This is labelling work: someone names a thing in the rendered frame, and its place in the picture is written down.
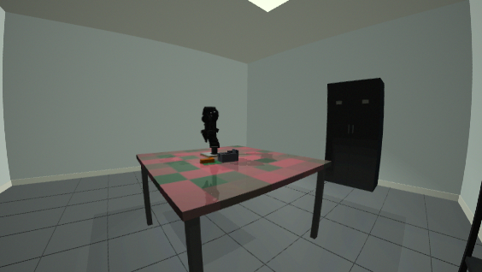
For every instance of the orange l-shaped part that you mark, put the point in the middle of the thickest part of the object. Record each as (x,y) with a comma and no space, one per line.
(210,160)

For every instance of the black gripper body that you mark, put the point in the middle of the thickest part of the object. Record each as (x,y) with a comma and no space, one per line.
(208,129)

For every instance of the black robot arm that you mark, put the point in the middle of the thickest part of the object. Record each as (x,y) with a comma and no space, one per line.
(210,114)

